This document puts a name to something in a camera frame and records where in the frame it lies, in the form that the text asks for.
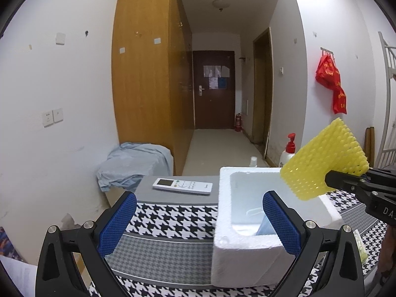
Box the green snack packet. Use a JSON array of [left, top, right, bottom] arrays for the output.
[[353, 229, 369, 265]]

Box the white styrofoam box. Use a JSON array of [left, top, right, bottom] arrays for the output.
[[211, 167, 343, 288]]

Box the white metal bed ladder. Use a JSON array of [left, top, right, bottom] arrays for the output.
[[374, 31, 395, 168]]

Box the white red pump bottle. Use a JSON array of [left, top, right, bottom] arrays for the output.
[[278, 133, 296, 168]]

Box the houndstooth patterned table cloth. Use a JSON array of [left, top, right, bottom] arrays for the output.
[[106, 168, 386, 296]]

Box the grey blue cloth heap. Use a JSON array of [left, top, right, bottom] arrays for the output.
[[97, 142, 174, 192]]

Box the red hanging bag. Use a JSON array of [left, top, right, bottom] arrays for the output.
[[316, 50, 347, 115]]

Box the white remote control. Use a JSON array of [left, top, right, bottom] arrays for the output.
[[152, 178, 213, 195]]

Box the red fire extinguisher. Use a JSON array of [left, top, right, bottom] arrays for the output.
[[235, 113, 242, 132]]

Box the wooden side door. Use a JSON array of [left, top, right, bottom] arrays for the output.
[[252, 27, 273, 156]]

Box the dark brown entrance door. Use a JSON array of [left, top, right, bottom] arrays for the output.
[[193, 50, 236, 129]]

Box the wooden wardrobe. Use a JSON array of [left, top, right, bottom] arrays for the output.
[[111, 0, 193, 175]]

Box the ceiling lamp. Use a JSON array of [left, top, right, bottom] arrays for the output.
[[212, 0, 230, 12]]

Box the white wall socket pair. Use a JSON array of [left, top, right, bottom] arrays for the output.
[[42, 108, 64, 127]]

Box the white wall switch plate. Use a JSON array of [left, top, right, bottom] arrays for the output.
[[55, 32, 66, 46]]

